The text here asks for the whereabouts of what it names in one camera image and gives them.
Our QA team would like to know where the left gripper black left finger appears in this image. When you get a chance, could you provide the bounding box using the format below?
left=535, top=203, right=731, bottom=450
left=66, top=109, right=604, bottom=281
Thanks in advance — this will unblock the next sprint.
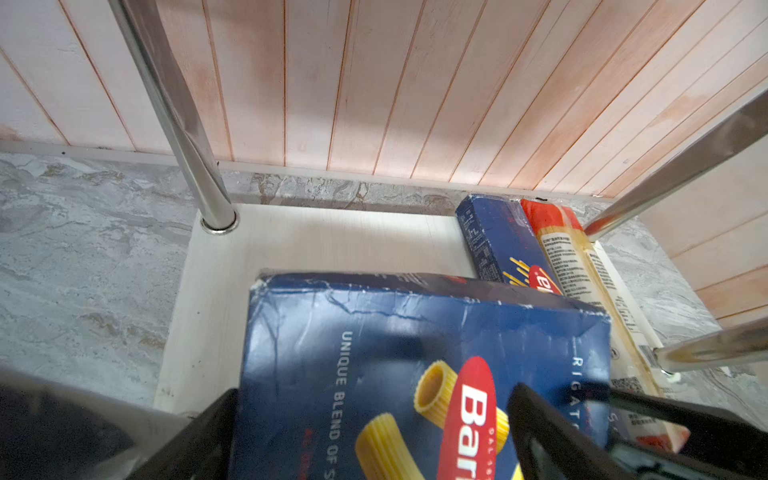
left=127, top=388, right=238, bottom=479

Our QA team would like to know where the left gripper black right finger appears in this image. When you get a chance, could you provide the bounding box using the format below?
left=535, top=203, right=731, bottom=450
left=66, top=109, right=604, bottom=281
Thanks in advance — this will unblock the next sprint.
left=507, top=383, right=634, bottom=480

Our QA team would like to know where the red spaghetti bag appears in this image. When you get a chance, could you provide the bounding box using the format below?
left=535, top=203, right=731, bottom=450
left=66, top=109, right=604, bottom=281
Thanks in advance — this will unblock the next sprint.
left=519, top=197, right=691, bottom=454

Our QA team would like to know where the blue Barilla pasta box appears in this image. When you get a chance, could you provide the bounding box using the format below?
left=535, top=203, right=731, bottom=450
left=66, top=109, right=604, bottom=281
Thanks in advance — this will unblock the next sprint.
left=229, top=273, right=611, bottom=479

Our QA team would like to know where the narrow blue Barilla spaghetti box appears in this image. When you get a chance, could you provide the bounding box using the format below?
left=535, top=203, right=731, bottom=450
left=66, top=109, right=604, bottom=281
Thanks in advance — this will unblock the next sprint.
left=456, top=194, right=562, bottom=295

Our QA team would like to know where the white two-tier shelf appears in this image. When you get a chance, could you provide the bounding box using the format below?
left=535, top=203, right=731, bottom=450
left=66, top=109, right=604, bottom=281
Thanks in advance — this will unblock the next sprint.
left=111, top=1, right=767, bottom=414

